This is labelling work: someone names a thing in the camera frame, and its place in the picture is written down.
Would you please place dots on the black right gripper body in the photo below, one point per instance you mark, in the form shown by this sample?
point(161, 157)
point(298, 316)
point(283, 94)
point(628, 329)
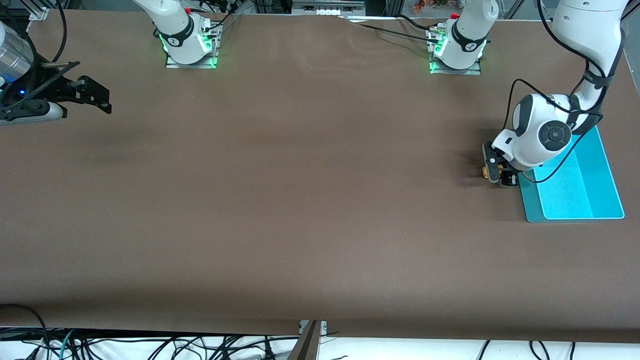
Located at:
point(56, 92)

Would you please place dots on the yellow beetle toy car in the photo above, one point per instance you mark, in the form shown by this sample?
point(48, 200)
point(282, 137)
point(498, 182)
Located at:
point(486, 173)

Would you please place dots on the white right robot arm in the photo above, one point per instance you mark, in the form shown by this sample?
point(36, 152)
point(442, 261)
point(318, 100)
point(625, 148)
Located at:
point(175, 25)

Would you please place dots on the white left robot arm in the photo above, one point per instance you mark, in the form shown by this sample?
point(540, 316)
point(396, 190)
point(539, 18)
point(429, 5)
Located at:
point(590, 25)

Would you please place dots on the cyan plastic bin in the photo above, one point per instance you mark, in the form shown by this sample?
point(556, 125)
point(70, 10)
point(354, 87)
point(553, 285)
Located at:
point(575, 185)

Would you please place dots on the grey electronics box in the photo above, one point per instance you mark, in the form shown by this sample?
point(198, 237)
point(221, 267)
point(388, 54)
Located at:
point(327, 6)

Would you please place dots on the aluminium frame profile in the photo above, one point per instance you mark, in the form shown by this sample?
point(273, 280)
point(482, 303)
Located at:
point(39, 9)

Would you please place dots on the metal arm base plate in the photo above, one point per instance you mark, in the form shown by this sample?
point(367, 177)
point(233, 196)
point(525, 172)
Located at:
point(192, 64)
point(455, 71)

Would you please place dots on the silver table edge bracket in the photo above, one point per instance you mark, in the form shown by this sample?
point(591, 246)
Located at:
point(324, 326)

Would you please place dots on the grey metal post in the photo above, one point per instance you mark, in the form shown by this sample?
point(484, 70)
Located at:
point(307, 345)

